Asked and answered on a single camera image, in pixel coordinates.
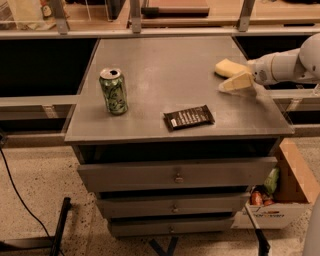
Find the bottle on shelf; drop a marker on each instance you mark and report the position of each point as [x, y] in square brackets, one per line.
[46, 9]

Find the yellow sponge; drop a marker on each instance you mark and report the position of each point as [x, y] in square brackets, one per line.
[227, 68]

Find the middle grey drawer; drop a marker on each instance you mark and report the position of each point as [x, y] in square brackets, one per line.
[171, 205]

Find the top grey drawer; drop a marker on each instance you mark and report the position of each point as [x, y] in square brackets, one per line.
[176, 174]

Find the black stand leg right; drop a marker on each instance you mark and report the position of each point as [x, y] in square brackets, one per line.
[263, 244]

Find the metal shelf rail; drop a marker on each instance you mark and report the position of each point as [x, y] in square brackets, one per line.
[22, 19]

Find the bottom grey drawer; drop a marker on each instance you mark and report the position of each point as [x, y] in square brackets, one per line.
[170, 226]

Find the red snack packet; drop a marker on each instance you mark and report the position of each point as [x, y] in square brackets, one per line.
[256, 198]

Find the grey drawer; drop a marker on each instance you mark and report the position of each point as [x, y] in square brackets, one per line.
[176, 174]
[171, 205]
[170, 226]

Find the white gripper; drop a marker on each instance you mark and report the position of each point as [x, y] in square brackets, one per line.
[261, 71]

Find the green soda can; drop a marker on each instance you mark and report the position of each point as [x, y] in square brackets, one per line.
[113, 86]

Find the green snack bag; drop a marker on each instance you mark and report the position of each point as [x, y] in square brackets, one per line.
[270, 183]

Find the black metal stand leg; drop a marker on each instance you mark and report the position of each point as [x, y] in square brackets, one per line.
[53, 243]

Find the grey drawer cabinet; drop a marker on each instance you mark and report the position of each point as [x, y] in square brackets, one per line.
[164, 75]

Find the cardboard box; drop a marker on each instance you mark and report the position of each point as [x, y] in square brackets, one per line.
[297, 190]

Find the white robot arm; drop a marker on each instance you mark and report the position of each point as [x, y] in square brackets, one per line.
[301, 65]

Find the black snack bar wrapper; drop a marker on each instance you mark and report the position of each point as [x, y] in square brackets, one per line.
[187, 118]

